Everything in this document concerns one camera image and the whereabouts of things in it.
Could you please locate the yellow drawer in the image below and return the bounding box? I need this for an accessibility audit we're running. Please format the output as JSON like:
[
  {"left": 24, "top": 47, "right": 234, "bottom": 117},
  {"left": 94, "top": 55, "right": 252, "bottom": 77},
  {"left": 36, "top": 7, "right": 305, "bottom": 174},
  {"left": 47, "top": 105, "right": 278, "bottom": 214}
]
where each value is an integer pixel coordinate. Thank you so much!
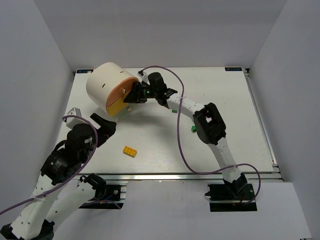
[{"left": 106, "top": 98, "right": 128, "bottom": 117}]

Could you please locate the orange top drawer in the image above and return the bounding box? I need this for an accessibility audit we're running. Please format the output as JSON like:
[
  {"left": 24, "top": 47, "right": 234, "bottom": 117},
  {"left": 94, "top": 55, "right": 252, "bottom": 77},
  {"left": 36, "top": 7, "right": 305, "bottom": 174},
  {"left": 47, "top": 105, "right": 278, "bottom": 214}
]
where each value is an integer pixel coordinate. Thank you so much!
[{"left": 106, "top": 76, "right": 138, "bottom": 108}]

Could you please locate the yellow lego brick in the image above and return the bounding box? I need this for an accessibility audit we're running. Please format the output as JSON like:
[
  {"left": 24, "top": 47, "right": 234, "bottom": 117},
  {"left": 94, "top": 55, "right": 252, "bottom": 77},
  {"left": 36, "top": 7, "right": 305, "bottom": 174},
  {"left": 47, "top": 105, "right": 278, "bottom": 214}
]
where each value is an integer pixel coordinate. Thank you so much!
[{"left": 122, "top": 146, "right": 137, "bottom": 158}]

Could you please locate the cream round drawer cabinet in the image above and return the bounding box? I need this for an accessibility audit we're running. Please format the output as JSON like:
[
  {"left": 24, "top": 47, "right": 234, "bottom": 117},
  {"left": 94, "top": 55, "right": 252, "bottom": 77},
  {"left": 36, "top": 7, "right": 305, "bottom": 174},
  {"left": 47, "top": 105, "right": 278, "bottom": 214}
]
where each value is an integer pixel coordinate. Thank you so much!
[{"left": 86, "top": 62, "right": 135, "bottom": 114}]

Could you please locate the green curved lego brick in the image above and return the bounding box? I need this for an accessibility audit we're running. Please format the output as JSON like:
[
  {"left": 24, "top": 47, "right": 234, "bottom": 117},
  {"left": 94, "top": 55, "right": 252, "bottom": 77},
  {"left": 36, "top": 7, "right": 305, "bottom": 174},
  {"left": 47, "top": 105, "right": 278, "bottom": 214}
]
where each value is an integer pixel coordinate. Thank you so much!
[{"left": 191, "top": 125, "right": 197, "bottom": 133}]

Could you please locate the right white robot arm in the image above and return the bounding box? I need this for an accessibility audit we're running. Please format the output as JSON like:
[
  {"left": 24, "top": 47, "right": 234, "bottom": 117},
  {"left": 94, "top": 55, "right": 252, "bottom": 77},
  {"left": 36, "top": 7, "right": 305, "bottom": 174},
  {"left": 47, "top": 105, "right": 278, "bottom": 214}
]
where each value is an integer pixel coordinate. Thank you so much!
[{"left": 123, "top": 71, "right": 248, "bottom": 197}]

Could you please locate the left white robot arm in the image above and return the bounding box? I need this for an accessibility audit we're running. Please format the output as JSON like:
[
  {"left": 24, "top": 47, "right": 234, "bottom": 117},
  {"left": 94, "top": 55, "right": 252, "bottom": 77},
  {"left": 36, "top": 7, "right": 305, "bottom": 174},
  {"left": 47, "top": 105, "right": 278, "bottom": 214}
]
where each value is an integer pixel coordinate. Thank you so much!
[{"left": 0, "top": 113, "right": 118, "bottom": 240}]

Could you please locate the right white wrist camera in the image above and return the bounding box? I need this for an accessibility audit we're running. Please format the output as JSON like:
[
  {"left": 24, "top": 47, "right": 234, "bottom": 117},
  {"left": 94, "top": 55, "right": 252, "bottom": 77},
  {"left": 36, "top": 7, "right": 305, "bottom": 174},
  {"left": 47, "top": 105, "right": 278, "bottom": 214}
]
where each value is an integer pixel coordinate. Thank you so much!
[{"left": 137, "top": 70, "right": 149, "bottom": 83}]

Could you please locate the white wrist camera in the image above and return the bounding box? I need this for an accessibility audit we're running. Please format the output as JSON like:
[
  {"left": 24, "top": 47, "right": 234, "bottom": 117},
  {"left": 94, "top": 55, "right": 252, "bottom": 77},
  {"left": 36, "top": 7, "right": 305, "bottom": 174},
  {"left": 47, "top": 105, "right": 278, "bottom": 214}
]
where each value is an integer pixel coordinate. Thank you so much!
[
  {"left": 137, "top": 70, "right": 149, "bottom": 83},
  {"left": 62, "top": 107, "right": 84, "bottom": 129}
]

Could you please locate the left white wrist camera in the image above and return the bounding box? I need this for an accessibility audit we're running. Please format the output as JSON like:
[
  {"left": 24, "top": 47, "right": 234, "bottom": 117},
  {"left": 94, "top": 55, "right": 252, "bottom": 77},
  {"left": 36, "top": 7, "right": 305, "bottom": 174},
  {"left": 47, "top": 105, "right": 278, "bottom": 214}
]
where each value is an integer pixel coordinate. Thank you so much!
[{"left": 62, "top": 107, "right": 84, "bottom": 129}]

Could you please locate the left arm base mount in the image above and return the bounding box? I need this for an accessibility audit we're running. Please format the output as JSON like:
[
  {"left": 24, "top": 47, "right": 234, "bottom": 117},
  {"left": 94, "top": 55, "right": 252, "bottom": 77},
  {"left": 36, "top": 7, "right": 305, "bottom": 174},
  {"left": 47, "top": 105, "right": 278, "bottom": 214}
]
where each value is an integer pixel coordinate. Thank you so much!
[{"left": 77, "top": 173, "right": 127, "bottom": 210}]

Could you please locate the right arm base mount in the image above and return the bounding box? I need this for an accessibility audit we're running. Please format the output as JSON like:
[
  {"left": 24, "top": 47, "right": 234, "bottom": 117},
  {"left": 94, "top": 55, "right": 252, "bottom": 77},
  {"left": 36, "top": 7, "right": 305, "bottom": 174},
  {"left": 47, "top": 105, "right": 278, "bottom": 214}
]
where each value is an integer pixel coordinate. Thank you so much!
[{"left": 204, "top": 183, "right": 258, "bottom": 213}]

